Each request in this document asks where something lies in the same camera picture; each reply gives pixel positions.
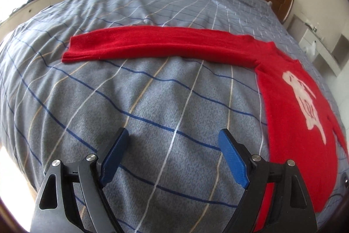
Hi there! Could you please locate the white desk cabinet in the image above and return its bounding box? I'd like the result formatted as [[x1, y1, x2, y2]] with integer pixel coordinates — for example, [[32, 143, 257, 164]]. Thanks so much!
[[287, 15, 348, 79]]

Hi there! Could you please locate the white plastic bag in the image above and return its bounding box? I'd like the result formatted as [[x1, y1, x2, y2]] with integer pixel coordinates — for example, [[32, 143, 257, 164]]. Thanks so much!
[[305, 41, 317, 61]]

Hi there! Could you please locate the grey plaid duvet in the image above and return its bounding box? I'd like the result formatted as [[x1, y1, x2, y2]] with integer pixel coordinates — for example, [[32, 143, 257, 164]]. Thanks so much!
[[1, 0, 339, 232]]

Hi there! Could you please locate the red knit sweater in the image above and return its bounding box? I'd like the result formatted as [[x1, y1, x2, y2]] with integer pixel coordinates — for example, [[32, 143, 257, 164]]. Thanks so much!
[[62, 25, 348, 232]]

